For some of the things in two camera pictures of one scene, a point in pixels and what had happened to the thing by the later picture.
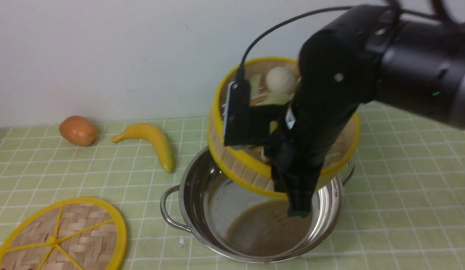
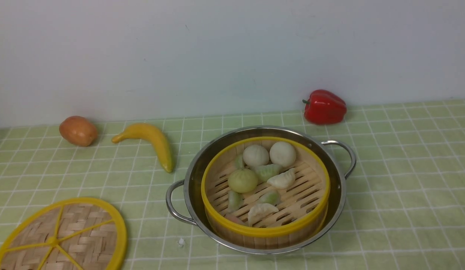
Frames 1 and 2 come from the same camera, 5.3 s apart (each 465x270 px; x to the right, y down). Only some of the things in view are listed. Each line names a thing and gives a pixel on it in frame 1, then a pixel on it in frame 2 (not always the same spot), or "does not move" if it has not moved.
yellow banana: x=148 y=131 does not move
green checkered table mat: x=408 y=205 does not move
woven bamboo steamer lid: x=83 y=233 does not move
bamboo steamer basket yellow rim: x=270 y=80 -> x=265 y=192
